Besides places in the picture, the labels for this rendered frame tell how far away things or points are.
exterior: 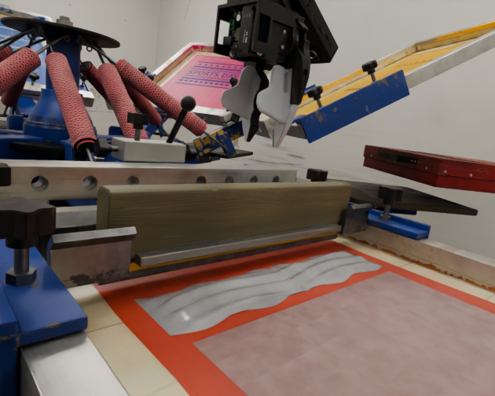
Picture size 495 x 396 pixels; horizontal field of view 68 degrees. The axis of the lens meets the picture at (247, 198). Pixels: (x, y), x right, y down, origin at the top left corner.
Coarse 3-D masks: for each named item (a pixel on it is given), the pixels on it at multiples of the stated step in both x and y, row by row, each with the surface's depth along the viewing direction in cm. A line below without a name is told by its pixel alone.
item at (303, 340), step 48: (96, 288) 37; (144, 288) 38; (144, 336) 30; (192, 336) 31; (240, 336) 32; (288, 336) 33; (336, 336) 34; (384, 336) 36; (192, 384) 26; (240, 384) 26; (288, 384) 27; (336, 384) 28; (384, 384) 29; (432, 384) 29
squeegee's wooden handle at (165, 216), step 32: (128, 192) 35; (160, 192) 37; (192, 192) 40; (224, 192) 43; (256, 192) 46; (288, 192) 51; (320, 192) 55; (96, 224) 37; (128, 224) 36; (160, 224) 38; (192, 224) 41; (224, 224) 44; (256, 224) 48; (288, 224) 52; (320, 224) 57
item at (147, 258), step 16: (336, 224) 60; (224, 240) 44; (240, 240) 45; (256, 240) 47; (272, 240) 49; (288, 240) 51; (144, 256) 37; (160, 256) 38; (176, 256) 39; (192, 256) 40
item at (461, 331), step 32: (256, 256) 52; (288, 256) 54; (320, 288) 44; (352, 288) 45; (384, 288) 47; (416, 288) 48; (448, 288) 50; (384, 320) 39; (416, 320) 40; (448, 320) 41; (480, 320) 42; (448, 352) 34; (480, 352) 35; (480, 384) 30
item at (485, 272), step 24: (360, 240) 66; (384, 240) 63; (408, 240) 60; (432, 240) 60; (432, 264) 57; (456, 264) 54; (480, 264) 52; (72, 336) 24; (24, 360) 21; (48, 360) 21; (72, 360) 22; (96, 360) 22; (24, 384) 21; (48, 384) 20; (72, 384) 20; (96, 384) 20; (120, 384) 20
